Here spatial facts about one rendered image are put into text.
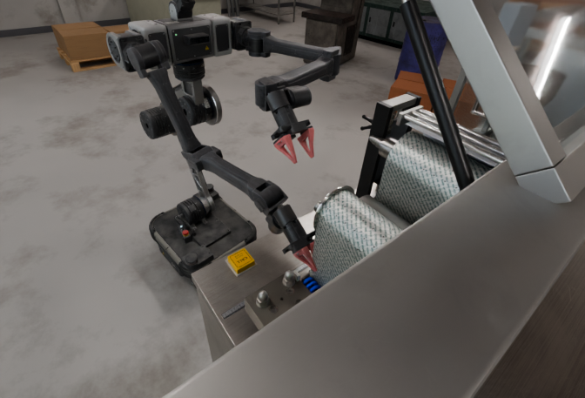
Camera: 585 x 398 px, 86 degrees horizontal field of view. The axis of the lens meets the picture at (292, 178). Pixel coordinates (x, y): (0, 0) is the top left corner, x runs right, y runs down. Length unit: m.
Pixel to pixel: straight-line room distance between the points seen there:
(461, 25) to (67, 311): 2.34
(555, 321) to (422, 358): 0.39
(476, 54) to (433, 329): 0.22
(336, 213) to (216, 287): 0.52
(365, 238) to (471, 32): 0.51
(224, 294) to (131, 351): 1.10
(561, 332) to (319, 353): 0.42
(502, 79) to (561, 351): 0.34
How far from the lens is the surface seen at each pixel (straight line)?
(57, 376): 2.21
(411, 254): 0.22
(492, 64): 0.31
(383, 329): 0.18
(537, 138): 0.31
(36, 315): 2.48
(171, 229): 2.26
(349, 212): 0.76
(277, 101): 0.88
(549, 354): 0.52
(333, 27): 5.79
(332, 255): 0.82
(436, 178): 0.84
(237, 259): 1.14
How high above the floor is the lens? 1.81
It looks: 37 degrees down
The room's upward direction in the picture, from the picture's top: 4 degrees clockwise
